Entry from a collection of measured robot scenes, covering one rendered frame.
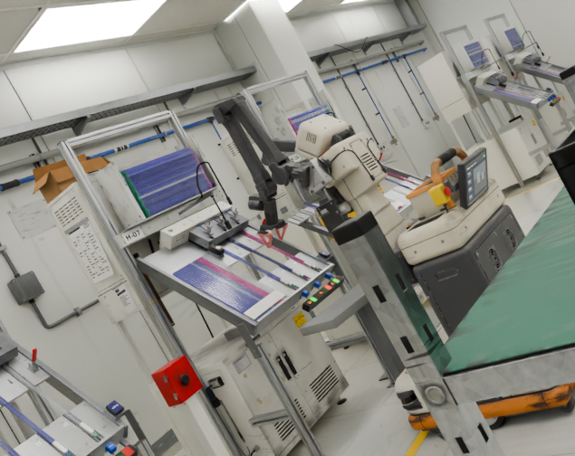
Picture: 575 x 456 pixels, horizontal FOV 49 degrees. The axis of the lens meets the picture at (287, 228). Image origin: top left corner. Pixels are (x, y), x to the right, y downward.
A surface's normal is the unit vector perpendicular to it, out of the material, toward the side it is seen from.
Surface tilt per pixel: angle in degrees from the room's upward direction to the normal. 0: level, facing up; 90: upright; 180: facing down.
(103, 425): 47
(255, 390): 90
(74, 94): 90
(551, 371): 90
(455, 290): 90
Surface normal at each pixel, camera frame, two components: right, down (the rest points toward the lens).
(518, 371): -0.55, 0.34
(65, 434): 0.16, -0.85
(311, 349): 0.68, -0.35
